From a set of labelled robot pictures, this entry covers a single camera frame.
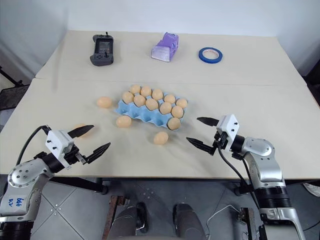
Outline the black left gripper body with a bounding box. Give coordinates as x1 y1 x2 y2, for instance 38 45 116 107
63 146 89 167

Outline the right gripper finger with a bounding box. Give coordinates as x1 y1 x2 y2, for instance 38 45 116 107
186 136 214 154
196 116 220 128

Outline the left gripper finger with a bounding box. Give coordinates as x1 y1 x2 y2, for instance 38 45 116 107
86 142 112 165
67 124 95 139

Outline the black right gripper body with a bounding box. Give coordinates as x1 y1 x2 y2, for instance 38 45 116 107
209 131 230 157

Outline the blue egg tray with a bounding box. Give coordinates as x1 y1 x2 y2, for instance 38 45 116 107
117 98 190 132

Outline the black table leg caster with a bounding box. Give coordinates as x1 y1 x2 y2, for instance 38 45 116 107
233 181 253 197

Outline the rusty metal bar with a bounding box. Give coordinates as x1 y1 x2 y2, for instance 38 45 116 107
101 195 126 240
239 207 261 240

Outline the blue tape roll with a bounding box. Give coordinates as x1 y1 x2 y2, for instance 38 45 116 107
198 46 224 66

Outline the black rounded foot shape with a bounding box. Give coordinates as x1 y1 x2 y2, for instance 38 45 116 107
135 201 149 234

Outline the black stand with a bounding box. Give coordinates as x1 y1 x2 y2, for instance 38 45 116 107
0 65 31 112

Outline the grey rounded foot shape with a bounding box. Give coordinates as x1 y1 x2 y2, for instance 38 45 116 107
172 202 206 240

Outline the grey handheld remote controller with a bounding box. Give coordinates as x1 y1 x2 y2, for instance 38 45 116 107
89 31 115 67

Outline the purple plastic tape dispenser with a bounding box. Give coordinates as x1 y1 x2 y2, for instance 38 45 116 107
150 31 180 63

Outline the white shoe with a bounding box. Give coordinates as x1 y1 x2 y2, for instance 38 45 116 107
302 182 320 198

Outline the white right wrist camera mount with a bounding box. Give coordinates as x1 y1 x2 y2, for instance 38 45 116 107
216 114 240 141

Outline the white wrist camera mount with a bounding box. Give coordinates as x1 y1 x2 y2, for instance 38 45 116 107
45 129 75 169
216 114 240 141

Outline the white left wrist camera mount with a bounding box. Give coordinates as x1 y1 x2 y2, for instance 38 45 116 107
45 129 75 169

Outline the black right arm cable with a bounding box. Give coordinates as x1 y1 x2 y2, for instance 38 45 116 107
216 144 261 210

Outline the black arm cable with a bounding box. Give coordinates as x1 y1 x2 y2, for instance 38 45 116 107
15 124 52 166
216 144 261 210

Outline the black table frame bar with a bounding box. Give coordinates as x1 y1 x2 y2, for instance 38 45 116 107
51 176 110 196

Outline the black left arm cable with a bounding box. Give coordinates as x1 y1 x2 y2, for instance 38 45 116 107
15 124 52 166

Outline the white floor cable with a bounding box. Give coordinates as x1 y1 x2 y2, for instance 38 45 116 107
205 204 242 240

